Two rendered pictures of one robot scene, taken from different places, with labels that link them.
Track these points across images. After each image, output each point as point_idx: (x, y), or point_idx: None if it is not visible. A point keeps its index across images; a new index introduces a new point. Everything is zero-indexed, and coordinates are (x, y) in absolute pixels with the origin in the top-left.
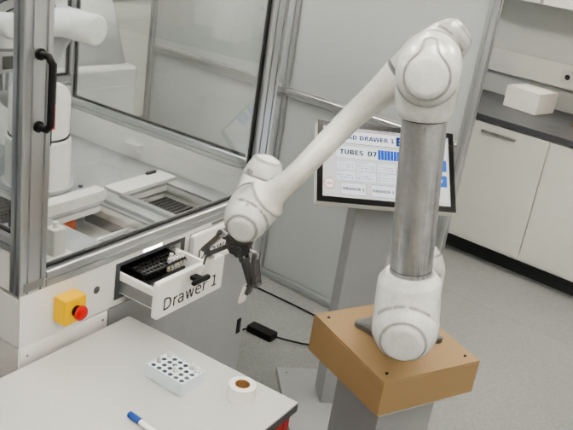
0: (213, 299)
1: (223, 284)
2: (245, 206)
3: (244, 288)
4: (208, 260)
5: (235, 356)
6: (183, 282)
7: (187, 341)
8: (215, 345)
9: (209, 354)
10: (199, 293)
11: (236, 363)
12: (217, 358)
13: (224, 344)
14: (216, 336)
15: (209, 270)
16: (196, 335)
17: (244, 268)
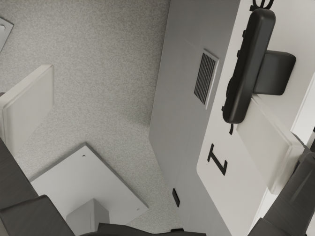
0: None
1: (216, 222)
2: None
3: (4, 93)
4: (284, 139)
5: (164, 172)
6: (299, 13)
7: (207, 115)
8: (182, 154)
9: (181, 141)
10: (226, 91)
11: (161, 168)
12: (174, 148)
13: (176, 167)
14: (186, 162)
15: (244, 136)
16: (203, 135)
17: (1, 176)
